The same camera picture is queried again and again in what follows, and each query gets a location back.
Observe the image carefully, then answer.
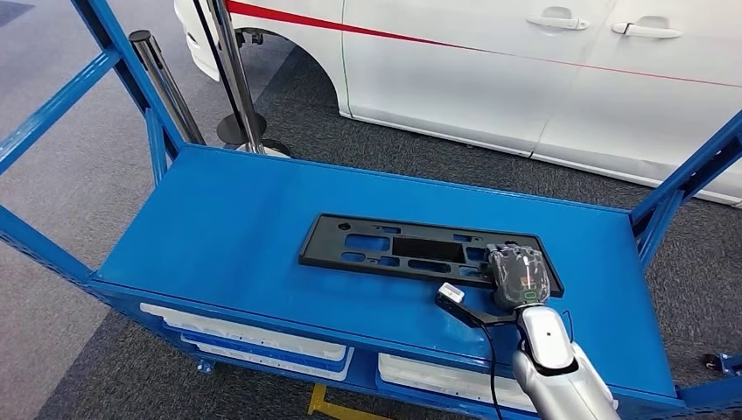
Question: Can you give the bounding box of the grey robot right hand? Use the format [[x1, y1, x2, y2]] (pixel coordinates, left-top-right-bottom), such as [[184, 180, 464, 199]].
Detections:
[[486, 243, 552, 312]]

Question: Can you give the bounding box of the black plastic mounting plate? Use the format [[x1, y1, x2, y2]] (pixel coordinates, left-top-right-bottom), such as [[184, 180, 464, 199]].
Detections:
[[298, 213, 564, 298]]

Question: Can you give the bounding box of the blue metal shelf rack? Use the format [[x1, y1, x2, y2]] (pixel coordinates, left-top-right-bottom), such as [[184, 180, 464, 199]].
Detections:
[[0, 0, 742, 420]]

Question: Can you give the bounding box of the white car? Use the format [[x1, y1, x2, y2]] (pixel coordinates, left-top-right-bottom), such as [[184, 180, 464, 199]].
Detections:
[[173, 0, 742, 207]]

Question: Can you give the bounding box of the thin black stand pole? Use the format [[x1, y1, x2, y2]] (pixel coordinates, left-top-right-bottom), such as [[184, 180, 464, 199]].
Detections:
[[192, 0, 268, 146]]

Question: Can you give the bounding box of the chrome stanchion pole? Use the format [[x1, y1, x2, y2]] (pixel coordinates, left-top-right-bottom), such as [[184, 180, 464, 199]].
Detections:
[[206, 0, 291, 158]]

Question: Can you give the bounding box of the dark-capped stanchion pole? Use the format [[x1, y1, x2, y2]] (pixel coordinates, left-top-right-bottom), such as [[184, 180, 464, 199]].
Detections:
[[128, 30, 207, 146]]

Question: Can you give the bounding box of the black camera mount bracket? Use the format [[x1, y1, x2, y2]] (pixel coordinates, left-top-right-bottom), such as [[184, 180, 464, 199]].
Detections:
[[434, 292, 520, 329]]

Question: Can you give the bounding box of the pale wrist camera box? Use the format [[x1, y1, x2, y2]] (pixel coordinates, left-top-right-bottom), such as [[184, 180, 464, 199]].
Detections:
[[437, 283, 466, 305]]

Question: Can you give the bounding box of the black camera cable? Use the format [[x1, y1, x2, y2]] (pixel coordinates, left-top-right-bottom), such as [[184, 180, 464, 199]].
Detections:
[[478, 321, 504, 420]]

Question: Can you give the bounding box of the blue metal cart frame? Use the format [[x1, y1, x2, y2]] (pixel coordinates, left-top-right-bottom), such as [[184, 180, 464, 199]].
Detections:
[[703, 352, 742, 378]]

